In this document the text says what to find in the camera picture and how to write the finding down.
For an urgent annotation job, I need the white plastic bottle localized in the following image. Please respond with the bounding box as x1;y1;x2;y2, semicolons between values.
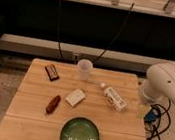
100;83;127;112

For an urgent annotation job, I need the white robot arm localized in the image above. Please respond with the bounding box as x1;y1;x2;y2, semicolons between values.
139;61;175;105

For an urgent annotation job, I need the green ceramic bowl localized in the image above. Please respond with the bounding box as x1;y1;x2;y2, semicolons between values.
59;117;100;140

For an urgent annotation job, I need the clear plastic cup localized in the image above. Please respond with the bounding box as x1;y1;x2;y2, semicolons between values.
77;59;93;81

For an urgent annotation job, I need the brown rectangular bar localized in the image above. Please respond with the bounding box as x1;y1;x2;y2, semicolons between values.
45;64;59;81

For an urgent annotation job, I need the brown sausage-shaped object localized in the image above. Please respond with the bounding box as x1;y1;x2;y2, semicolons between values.
45;95;61;114

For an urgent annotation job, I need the blue connector box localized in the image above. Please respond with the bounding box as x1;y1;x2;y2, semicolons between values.
143;110;157;123

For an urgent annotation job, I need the wall power outlet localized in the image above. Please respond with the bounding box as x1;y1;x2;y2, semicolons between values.
72;53;79;61

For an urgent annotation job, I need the left black hanging cable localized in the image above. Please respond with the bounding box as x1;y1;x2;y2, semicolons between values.
45;0;75;61

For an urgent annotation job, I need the black hanging cable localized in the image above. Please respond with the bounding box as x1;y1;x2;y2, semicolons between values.
45;0;75;61
92;0;135;70

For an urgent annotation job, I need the right black hanging cable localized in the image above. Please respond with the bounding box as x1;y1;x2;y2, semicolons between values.
92;0;135;70

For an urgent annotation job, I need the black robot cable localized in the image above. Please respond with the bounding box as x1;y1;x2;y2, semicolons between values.
143;95;175;140

